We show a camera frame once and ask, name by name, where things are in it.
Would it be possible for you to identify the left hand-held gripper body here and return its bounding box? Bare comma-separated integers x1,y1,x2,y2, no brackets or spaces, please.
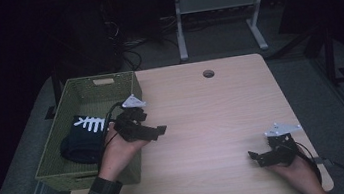
109,90,160,147

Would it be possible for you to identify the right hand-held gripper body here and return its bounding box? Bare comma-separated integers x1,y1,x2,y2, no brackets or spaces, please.
255,118,308,171

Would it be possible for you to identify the dark cloth with white print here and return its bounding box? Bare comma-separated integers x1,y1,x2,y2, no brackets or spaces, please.
55,110,116,169

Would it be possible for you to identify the green woven basket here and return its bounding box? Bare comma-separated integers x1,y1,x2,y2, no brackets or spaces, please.
22,68,155,194

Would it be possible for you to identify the person's left hand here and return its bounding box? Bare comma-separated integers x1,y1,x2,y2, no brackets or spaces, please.
91,116,155,185

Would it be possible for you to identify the person's right hand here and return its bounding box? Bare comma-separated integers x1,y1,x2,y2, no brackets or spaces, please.
266,150,330,194

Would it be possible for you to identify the grey tape strip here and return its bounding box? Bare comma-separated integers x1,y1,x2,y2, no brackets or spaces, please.
313,154,333,169

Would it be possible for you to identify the black table leg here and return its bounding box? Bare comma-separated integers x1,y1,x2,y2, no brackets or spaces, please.
37,64,67,121

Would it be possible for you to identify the black metal stand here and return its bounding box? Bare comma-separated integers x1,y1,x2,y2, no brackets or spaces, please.
299,19,344,91

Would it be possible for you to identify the white metal stand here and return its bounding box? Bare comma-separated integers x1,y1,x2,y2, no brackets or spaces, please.
171,0,276,63

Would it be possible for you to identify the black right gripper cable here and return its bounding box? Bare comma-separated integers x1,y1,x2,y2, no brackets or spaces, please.
294,137,324,189

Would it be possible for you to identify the tangle of floor cables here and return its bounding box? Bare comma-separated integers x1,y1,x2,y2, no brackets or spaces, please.
102,11,184,75

